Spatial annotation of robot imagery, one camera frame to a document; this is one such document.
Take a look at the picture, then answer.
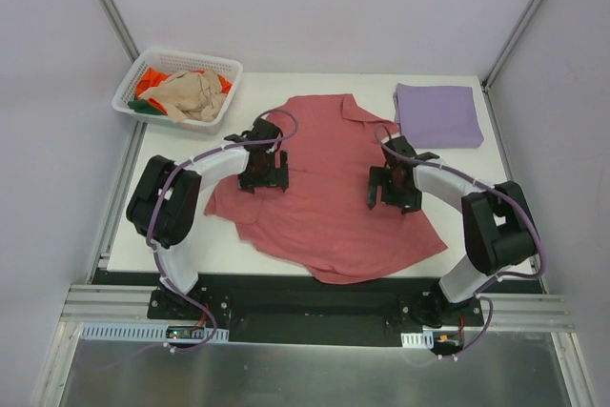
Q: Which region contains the folded purple t shirt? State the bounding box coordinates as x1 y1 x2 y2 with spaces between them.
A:
394 83 484 149

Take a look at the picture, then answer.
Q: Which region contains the white slotted cable duct left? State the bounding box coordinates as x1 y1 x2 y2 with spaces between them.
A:
81 323 230 344

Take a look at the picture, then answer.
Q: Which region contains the aluminium frame post right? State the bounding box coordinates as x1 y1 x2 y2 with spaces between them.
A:
481 0 545 93

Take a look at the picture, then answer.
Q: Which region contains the white slotted cable duct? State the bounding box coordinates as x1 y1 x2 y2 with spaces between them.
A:
400 331 435 350
81 323 230 344

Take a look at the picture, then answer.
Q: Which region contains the beige crumpled shirt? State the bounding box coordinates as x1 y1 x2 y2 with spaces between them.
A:
140 69 228 125

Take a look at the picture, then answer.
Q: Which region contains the aluminium frame post left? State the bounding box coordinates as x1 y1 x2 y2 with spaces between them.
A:
98 0 140 62

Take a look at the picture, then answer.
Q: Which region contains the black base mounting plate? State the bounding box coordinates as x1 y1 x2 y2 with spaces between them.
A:
146 271 485 346

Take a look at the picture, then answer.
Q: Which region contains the white plastic laundry basket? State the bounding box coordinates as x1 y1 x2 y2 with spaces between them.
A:
112 48 243 135

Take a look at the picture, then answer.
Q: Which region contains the white slotted cable duct right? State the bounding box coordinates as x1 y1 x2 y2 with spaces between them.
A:
400 331 435 350

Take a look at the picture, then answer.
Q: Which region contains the red polo shirt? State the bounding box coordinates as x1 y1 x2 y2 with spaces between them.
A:
204 94 447 284

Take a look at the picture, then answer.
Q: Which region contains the orange shirt in basket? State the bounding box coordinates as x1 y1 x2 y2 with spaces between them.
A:
135 67 234 115

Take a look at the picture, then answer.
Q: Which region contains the green shirt in basket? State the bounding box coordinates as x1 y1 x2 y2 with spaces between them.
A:
128 99 167 116

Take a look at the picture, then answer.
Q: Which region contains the aluminium frame post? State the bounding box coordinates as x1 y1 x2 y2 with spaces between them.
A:
98 0 140 62
481 0 545 93

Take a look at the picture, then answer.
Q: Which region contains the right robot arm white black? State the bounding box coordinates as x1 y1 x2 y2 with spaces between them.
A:
367 136 542 326

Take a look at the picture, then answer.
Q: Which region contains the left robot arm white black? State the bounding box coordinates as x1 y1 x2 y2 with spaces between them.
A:
126 117 289 320

